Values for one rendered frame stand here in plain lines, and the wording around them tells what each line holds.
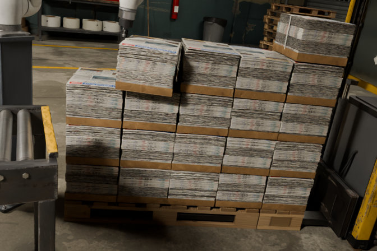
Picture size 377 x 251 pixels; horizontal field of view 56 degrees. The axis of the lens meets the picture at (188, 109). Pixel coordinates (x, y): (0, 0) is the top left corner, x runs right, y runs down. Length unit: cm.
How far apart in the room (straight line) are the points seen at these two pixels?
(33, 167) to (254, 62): 122
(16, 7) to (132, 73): 70
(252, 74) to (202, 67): 27
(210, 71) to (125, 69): 44
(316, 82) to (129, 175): 115
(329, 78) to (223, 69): 59
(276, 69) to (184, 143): 64
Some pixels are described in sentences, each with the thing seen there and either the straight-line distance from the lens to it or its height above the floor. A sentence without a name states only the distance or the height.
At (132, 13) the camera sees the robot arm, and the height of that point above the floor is 119.
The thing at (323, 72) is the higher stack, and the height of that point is 102.
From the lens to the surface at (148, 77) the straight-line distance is 177.
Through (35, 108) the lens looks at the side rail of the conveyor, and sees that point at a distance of 161.
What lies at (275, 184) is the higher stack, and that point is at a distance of 223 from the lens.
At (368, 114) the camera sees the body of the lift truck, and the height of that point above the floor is 74.
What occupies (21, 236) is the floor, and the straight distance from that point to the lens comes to 220.
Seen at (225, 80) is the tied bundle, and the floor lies 92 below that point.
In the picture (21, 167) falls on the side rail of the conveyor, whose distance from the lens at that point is 115.
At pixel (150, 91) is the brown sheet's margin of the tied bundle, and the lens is 178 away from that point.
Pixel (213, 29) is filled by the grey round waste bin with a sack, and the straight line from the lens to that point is 882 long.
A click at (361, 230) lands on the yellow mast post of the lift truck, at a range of 241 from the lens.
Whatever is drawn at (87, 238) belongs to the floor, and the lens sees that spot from 214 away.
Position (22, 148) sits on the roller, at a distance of 127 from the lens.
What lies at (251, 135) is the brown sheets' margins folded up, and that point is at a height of 63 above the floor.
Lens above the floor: 135
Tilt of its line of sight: 19 degrees down
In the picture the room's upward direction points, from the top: 8 degrees clockwise
